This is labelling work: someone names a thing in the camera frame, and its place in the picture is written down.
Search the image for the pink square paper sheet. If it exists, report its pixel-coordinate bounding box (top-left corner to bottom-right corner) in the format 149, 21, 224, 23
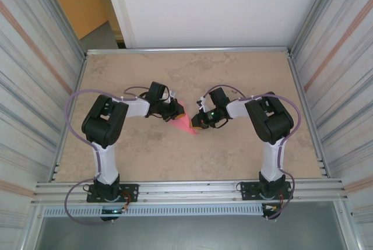
170, 101, 200, 136

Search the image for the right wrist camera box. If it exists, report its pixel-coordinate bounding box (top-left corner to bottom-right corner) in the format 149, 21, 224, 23
196, 96, 210, 111

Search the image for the long aluminium table edge rail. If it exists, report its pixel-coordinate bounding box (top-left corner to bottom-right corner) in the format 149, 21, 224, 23
85, 46, 293, 57

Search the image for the wide aluminium mounting rail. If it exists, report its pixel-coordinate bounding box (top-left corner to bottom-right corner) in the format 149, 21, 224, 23
30, 177, 350, 206

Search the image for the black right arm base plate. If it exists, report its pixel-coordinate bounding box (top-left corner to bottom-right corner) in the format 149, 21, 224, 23
239, 181, 292, 202

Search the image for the slotted grey cable duct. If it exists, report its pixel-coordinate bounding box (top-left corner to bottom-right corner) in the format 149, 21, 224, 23
43, 203, 265, 218

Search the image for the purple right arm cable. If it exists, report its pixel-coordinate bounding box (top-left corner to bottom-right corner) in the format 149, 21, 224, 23
200, 84, 302, 221

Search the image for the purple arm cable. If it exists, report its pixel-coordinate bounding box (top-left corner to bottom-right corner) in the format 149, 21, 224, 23
64, 86, 152, 226
200, 84, 302, 221

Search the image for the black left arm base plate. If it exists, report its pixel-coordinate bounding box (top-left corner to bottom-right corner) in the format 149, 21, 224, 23
86, 184, 139, 203

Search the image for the aluminium side rail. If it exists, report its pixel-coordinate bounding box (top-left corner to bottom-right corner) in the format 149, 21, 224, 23
51, 53, 88, 182
287, 51, 329, 178

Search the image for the white door frame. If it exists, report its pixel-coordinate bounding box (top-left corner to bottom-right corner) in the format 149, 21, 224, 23
100, 0, 138, 49

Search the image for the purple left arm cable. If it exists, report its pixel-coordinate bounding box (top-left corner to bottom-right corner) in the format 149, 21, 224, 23
64, 86, 152, 226

